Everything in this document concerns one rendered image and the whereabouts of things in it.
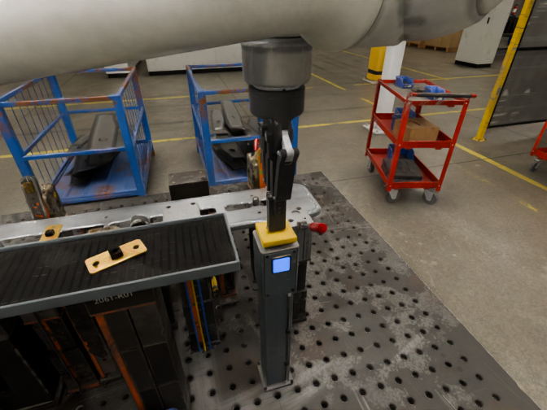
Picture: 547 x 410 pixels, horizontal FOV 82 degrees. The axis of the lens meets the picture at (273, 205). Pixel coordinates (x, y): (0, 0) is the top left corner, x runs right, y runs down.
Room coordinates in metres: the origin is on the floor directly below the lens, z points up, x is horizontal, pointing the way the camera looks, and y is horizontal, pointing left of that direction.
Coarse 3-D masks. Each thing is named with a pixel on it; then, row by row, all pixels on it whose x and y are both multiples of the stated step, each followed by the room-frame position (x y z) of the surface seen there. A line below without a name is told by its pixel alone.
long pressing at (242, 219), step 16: (240, 192) 0.84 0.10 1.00; (256, 192) 0.84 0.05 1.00; (304, 192) 0.84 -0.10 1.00; (128, 208) 0.74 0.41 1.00; (144, 208) 0.74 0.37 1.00; (160, 208) 0.74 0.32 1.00; (208, 208) 0.75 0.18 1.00; (224, 208) 0.74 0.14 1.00; (256, 208) 0.74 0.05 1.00; (304, 208) 0.74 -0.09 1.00; (320, 208) 0.74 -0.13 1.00; (16, 224) 0.67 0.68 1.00; (32, 224) 0.67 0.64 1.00; (48, 224) 0.67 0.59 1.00; (64, 224) 0.67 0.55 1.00; (80, 224) 0.67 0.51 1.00; (96, 224) 0.67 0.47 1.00; (240, 224) 0.67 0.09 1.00; (0, 240) 0.60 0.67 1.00
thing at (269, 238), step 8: (256, 224) 0.45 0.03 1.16; (264, 224) 0.45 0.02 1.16; (288, 224) 0.45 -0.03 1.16; (264, 232) 0.43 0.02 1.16; (272, 232) 0.43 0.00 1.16; (280, 232) 0.43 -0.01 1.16; (288, 232) 0.43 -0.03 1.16; (264, 240) 0.41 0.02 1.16; (272, 240) 0.41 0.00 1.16; (280, 240) 0.41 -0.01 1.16; (288, 240) 0.41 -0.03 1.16; (296, 240) 0.42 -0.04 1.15
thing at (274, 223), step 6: (270, 204) 0.43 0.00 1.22; (270, 210) 0.43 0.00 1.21; (270, 216) 0.43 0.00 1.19; (276, 216) 0.43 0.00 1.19; (282, 216) 0.43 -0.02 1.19; (270, 222) 0.43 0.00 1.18; (276, 222) 0.43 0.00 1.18; (282, 222) 0.43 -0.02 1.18; (270, 228) 0.43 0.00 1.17; (276, 228) 0.43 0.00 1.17; (282, 228) 0.43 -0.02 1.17
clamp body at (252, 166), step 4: (248, 156) 0.97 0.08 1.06; (252, 156) 0.97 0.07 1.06; (256, 156) 0.97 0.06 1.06; (248, 160) 0.97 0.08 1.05; (252, 160) 0.94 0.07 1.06; (256, 160) 0.94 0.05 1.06; (248, 164) 0.97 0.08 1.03; (252, 164) 0.91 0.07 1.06; (256, 164) 0.91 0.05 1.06; (248, 168) 0.98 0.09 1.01; (252, 168) 0.91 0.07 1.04; (256, 168) 0.91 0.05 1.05; (248, 172) 0.99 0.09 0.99; (252, 172) 0.91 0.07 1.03; (256, 172) 0.91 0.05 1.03; (248, 176) 0.98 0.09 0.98; (252, 176) 0.91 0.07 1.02; (256, 176) 0.91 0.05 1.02; (248, 180) 0.98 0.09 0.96; (252, 180) 0.91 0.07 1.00; (256, 180) 0.91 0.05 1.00; (248, 184) 0.99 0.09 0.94; (252, 184) 0.92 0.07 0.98; (256, 184) 0.91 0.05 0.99; (252, 188) 0.92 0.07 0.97; (256, 188) 0.91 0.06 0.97; (264, 204) 0.92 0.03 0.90; (248, 244) 0.94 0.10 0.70
